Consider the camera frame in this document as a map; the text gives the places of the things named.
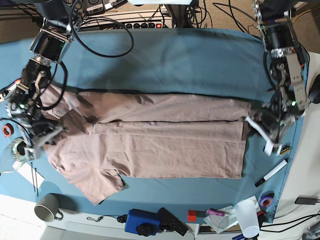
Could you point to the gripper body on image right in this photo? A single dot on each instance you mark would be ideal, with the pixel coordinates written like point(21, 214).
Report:
point(271, 128)

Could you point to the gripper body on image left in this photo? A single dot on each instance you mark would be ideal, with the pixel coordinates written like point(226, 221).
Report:
point(36, 133)

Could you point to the pink T-shirt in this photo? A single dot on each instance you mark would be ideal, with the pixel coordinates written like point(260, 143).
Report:
point(150, 136)

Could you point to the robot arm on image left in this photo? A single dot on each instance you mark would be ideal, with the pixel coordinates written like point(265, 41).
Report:
point(45, 50)

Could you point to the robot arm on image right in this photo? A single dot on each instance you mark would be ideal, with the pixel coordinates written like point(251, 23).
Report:
point(283, 62)

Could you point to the clear glass bowl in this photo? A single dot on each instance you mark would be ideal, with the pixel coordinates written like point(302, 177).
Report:
point(14, 156)

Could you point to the red tape roll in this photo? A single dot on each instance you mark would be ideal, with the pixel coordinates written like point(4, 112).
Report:
point(7, 130)

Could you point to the green gold battery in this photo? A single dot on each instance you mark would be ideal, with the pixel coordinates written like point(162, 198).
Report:
point(284, 150)

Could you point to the white paper card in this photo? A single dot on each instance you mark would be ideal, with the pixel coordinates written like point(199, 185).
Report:
point(25, 172)

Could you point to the black white marker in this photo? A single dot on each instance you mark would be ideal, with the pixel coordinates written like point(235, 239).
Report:
point(276, 169)

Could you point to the orange white utility knife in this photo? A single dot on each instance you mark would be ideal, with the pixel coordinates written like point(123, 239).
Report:
point(7, 91)

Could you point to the black computer mouse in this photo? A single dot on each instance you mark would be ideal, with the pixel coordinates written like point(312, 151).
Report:
point(314, 91)

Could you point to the blue table cloth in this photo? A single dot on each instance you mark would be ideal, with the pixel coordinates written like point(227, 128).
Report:
point(176, 195)

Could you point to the purple tape roll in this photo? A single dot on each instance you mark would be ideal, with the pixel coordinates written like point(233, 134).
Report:
point(266, 199)

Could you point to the grey ceramic mug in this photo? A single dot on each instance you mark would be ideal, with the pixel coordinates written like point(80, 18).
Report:
point(47, 209)

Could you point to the white plastic cup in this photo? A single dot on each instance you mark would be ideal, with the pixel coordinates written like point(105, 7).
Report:
point(246, 215)

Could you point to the pink purple tube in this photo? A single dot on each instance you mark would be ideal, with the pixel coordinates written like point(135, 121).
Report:
point(215, 212)

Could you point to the red black block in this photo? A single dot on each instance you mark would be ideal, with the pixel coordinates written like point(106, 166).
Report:
point(193, 215)

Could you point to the black remote control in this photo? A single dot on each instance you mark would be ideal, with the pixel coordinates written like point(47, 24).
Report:
point(170, 223)

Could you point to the blue box with knob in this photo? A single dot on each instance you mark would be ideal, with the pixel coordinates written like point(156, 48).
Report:
point(142, 223)

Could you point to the black power strip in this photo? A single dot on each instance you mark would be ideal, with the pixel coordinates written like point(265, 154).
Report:
point(143, 25)

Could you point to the black cable tie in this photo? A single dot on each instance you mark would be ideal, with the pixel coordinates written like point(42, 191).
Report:
point(34, 179)

